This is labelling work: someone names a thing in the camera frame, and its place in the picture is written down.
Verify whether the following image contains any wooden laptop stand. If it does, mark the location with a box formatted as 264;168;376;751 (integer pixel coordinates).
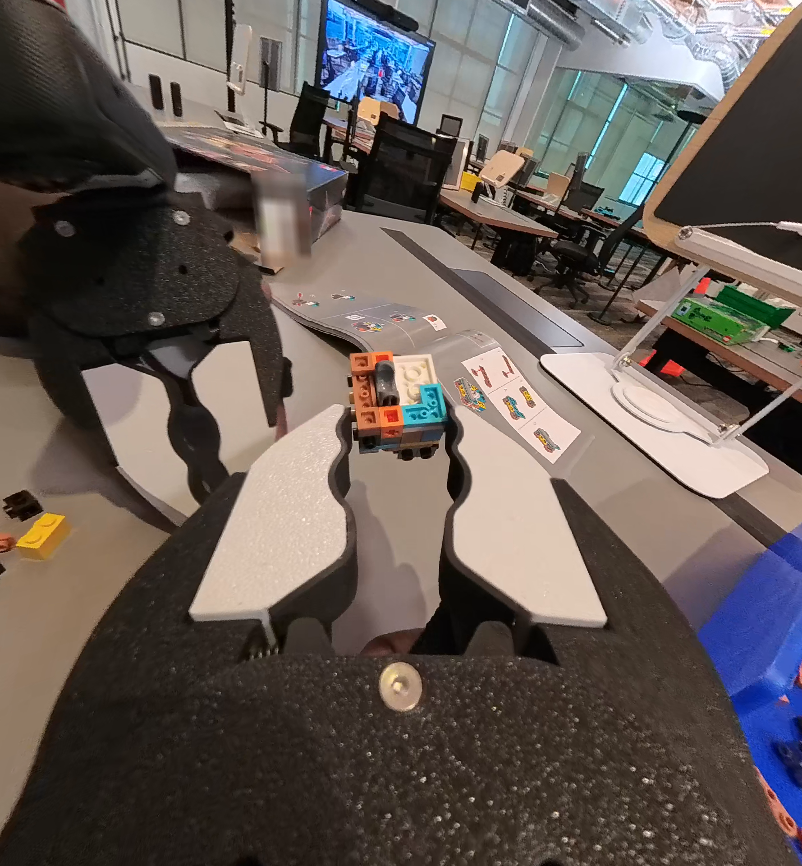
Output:
481;150;525;197

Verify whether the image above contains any multicoloured brick model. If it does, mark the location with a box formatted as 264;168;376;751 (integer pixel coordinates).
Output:
348;350;450;462

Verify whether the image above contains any yellow brick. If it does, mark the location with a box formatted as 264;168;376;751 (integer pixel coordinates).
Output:
15;513;72;561

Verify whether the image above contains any black desk cable cover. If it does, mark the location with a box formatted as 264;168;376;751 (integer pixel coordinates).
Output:
380;226;584;353

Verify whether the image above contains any black board with wooden edge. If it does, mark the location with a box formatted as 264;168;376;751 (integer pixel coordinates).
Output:
643;0;802;322

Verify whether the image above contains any green box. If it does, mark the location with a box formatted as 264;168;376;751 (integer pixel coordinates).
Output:
671;284;797;346

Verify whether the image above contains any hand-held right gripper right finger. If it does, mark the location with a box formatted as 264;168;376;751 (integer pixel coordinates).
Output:
441;405;609;654

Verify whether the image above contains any black video bar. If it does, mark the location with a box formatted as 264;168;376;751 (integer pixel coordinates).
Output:
357;0;418;31

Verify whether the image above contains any black mesh office chair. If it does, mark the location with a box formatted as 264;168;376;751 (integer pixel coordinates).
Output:
353;115;457;224

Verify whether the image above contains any grey instruction booklet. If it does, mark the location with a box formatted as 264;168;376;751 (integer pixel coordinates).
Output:
269;287;581;464

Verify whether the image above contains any teal L-shaped brick plate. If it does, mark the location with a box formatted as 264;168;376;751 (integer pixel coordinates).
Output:
401;383;448;428

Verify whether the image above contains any dark printed toy box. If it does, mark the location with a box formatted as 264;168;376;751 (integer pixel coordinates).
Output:
164;125;348;275

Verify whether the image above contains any white tablet stand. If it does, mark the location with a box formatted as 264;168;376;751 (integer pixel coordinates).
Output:
539;260;802;500

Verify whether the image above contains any large wall screen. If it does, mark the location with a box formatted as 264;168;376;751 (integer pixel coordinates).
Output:
316;0;437;126

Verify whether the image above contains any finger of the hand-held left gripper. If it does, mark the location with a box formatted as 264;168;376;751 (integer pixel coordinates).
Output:
170;338;271;503
79;357;207;529

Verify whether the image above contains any wood-edged desk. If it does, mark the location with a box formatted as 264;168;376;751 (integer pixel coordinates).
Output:
438;186;559;272

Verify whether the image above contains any grey desk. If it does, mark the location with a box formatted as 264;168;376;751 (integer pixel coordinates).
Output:
0;210;802;866

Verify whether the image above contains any blue plastic bin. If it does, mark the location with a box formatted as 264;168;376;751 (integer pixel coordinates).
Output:
698;497;802;866

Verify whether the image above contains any grey table with wood edge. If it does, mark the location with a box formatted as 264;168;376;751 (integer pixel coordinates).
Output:
124;95;266;136

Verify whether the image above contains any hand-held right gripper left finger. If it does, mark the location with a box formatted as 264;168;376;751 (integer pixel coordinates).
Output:
188;404;357;627

